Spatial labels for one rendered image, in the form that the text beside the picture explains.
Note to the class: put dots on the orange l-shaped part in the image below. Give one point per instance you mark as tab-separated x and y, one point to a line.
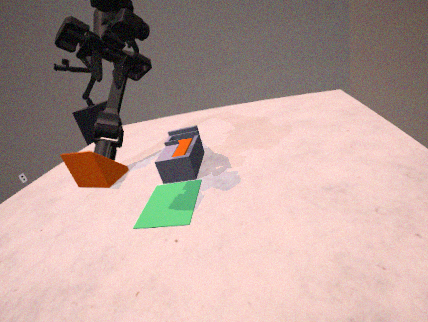
183	147

